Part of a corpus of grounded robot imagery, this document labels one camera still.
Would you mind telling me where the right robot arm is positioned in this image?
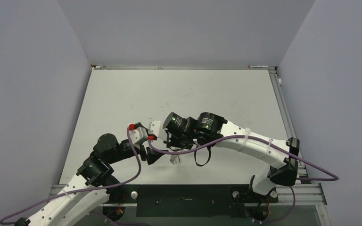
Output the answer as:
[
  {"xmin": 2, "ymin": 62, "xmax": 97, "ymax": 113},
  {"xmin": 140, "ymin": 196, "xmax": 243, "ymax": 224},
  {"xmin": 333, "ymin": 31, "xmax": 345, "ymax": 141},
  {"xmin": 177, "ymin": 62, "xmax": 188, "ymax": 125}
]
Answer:
[{"xmin": 162, "ymin": 112, "xmax": 299, "ymax": 202}]

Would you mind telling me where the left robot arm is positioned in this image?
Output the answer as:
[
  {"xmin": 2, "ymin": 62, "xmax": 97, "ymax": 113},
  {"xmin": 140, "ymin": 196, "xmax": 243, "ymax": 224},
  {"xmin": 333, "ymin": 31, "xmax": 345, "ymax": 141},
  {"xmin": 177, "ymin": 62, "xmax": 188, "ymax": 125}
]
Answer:
[{"xmin": 14, "ymin": 131, "xmax": 168, "ymax": 226}]

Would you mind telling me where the red white marker pen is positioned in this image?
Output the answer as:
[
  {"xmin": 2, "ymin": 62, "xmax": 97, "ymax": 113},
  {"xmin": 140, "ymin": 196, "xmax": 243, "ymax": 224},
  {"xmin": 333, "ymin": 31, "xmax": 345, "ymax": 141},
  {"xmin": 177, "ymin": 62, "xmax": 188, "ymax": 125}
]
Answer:
[{"xmin": 249, "ymin": 65, "xmax": 269, "ymax": 69}]

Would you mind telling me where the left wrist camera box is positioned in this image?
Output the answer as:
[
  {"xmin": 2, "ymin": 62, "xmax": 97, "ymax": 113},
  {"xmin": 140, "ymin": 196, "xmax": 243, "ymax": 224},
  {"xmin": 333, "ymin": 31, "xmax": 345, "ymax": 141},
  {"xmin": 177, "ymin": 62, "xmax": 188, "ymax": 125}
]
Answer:
[{"xmin": 128, "ymin": 122, "xmax": 148, "ymax": 145}]

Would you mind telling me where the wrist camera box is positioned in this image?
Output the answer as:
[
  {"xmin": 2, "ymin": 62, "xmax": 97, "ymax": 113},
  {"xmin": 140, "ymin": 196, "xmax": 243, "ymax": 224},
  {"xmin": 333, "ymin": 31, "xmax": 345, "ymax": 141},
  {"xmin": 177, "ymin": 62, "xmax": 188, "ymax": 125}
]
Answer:
[
  {"xmin": 148, "ymin": 121, "xmax": 167, "ymax": 141},
  {"xmin": 128, "ymin": 122, "xmax": 148, "ymax": 145}
]

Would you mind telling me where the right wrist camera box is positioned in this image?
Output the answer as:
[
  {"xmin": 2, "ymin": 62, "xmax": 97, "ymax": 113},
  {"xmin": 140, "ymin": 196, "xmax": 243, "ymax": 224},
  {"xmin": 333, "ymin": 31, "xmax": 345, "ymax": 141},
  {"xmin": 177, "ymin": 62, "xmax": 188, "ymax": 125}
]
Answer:
[{"xmin": 148, "ymin": 121, "xmax": 167, "ymax": 141}]

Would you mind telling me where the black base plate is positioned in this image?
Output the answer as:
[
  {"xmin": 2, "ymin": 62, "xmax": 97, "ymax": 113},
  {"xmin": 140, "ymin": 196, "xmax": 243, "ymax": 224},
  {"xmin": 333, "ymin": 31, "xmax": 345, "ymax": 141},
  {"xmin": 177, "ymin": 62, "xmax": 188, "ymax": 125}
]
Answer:
[{"xmin": 102, "ymin": 184, "xmax": 279, "ymax": 219}]

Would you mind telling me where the aluminium frame rail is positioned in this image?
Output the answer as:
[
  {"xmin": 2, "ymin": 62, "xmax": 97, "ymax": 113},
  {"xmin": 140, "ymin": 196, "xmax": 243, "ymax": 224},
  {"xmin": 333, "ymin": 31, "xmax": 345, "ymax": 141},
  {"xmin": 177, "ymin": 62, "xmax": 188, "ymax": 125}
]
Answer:
[{"xmin": 268, "ymin": 66, "xmax": 327, "ymax": 205}]

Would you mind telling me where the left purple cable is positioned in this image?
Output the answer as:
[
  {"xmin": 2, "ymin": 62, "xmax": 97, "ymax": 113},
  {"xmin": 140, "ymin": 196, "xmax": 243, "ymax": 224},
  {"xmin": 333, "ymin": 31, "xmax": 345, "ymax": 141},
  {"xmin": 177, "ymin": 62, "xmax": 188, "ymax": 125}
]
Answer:
[{"xmin": 0, "ymin": 126, "xmax": 150, "ymax": 226}]

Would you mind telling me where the purple cable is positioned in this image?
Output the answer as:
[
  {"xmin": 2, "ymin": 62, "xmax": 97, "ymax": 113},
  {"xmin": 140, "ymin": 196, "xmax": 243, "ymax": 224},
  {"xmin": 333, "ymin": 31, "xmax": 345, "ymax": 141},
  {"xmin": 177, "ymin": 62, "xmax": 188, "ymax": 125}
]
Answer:
[
  {"xmin": 0, "ymin": 126, "xmax": 150, "ymax": 226},
  {"xmin": 148, "ymin": 135, "xmax": 340, "ymax": 224}
]

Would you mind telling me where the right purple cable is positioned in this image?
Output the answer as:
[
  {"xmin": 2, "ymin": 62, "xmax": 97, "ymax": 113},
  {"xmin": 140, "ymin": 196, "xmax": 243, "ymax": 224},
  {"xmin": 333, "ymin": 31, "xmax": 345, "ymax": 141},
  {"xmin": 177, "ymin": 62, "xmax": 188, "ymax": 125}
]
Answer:
[{"xmin": 148, "ymin": 135, "xmax": 340, "ymax": 224}]

